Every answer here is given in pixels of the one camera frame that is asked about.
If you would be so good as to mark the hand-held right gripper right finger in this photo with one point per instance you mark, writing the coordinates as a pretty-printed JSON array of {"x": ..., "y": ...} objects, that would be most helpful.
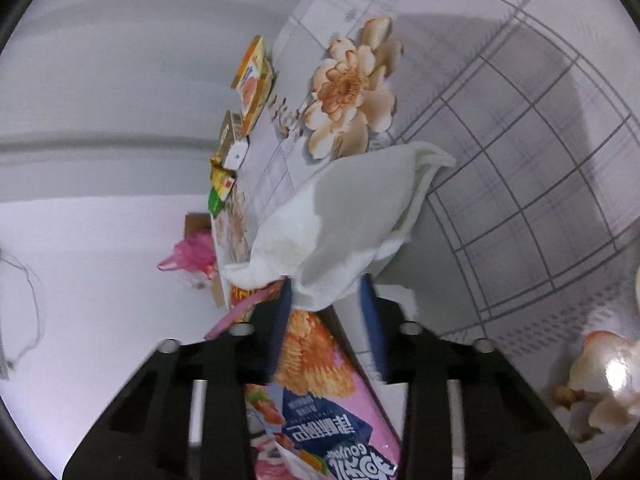
[{"x": 370, "y": 320}]

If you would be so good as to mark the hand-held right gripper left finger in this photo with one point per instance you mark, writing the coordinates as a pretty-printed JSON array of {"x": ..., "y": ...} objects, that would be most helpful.
[{"x": 281, "y": 310}]

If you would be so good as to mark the white cloth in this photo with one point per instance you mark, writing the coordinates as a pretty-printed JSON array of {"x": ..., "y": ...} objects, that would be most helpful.
[{"x": 345, "y": 220}]

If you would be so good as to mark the pink crisps snack bag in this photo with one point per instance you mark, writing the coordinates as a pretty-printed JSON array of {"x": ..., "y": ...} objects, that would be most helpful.
[{"x": 315, "y": 360}]

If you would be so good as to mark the pink plastic bag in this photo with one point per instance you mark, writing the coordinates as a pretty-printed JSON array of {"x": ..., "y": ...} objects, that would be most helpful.
[{"x": 192, "y": 255}]

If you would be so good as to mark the clear printed snack wrapper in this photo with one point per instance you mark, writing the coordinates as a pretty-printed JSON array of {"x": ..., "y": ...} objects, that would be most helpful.
[{"x": 275, "y": 435}]

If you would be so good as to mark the small white box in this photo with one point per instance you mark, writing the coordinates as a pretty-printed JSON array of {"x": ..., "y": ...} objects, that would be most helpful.
[{"x": 236, "y": 155}]

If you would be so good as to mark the orange and white snack packet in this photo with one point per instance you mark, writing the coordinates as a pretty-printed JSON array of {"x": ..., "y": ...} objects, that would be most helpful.
[{"x": 252, "y": 85}]

